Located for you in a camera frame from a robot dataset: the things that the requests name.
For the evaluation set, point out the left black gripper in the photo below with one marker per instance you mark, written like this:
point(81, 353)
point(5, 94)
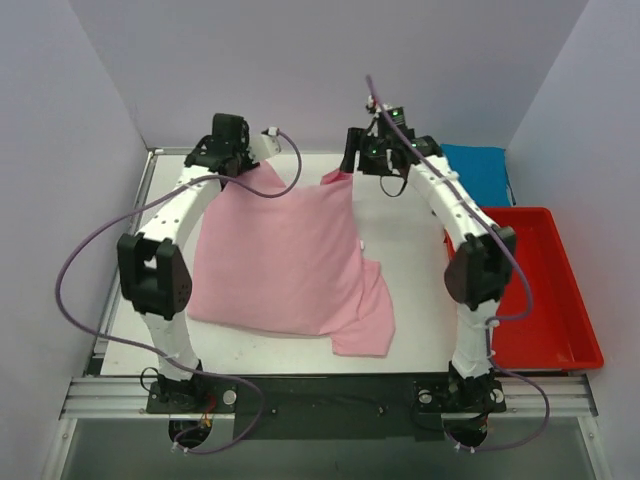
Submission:
point(240, 163)

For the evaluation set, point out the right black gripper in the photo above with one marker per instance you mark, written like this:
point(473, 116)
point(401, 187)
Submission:
point(357, 150)

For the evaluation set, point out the pink t shirt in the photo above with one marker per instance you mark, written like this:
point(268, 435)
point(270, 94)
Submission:
point(291, 264)

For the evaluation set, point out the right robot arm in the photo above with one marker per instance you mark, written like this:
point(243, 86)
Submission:
point(465, 224)

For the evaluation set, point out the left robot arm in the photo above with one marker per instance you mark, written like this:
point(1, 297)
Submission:
point(154, 277)

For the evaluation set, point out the folded teal t shirt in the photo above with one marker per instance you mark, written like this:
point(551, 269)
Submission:
point(482, 172)

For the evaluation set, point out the red plastic tray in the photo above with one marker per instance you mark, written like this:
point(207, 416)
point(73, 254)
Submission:
point(557, 334)

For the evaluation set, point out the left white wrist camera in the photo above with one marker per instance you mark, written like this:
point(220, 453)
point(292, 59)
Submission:
point(264, 145)

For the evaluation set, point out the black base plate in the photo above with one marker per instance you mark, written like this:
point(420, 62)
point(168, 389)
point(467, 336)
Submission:
point(425, 406)

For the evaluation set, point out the aluminium frame rail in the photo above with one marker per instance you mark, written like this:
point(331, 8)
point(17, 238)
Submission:
point(124, 398)

